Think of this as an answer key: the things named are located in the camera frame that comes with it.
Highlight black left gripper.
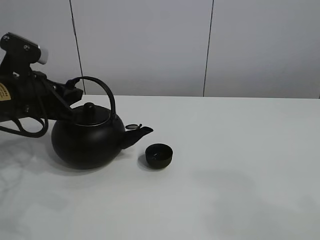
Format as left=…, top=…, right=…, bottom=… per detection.
left=0, top=37, right=83, bottom=122

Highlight small black teacup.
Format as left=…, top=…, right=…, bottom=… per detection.
left=145, top=143, right=174, bottom=169

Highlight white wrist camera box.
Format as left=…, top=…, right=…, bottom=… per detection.
left=7, top=31, right=50, bottom=65

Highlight black round teapot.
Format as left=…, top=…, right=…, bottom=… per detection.
left=51, top=76, right=153, bottom=170

